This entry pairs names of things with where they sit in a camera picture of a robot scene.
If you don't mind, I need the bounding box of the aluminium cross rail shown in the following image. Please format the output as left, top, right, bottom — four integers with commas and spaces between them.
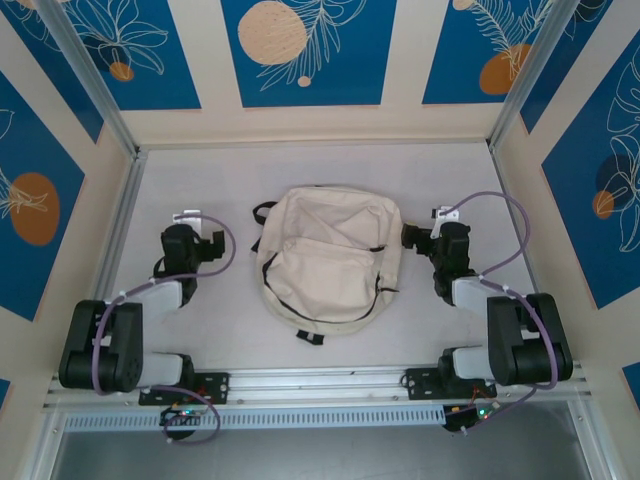
42, 359, 594, 412

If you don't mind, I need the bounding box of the aluminium side rail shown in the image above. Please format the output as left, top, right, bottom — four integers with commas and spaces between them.
74, 144, 149, 371
487, 142, 561, 361

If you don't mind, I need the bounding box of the aluminium frame post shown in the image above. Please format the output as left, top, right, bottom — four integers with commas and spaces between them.
488, 0, 574, 149
37, 0, 140, 157

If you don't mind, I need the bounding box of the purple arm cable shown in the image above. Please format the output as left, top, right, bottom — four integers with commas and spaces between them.
452, 191, 560, 435
92, 213, 237, 445

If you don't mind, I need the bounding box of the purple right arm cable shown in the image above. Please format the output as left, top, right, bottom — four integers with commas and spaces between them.
452, 191, 560, 435

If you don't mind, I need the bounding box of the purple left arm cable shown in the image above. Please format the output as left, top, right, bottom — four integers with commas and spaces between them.
92, 213, 237, 445

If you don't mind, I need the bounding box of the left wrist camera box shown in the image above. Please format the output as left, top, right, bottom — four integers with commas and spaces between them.
172, 209, 204, 234

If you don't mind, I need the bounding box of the beige canvas backpack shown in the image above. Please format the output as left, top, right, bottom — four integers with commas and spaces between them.
249, 184, 405, 347

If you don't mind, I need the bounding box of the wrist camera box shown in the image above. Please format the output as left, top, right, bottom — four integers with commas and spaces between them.
172, 209, 204, 234
430, 203, 460, 224

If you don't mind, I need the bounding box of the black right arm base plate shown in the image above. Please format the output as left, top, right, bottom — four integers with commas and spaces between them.
403, 367, 499, 401

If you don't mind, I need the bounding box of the white slotted cable duct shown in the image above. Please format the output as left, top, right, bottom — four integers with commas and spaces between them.
63, 404, 447, 434

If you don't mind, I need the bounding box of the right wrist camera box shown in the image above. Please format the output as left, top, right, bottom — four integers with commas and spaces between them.
430, 203, 460, 224

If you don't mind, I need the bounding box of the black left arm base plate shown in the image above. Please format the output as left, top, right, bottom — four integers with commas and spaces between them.
138, 370, 231, 406

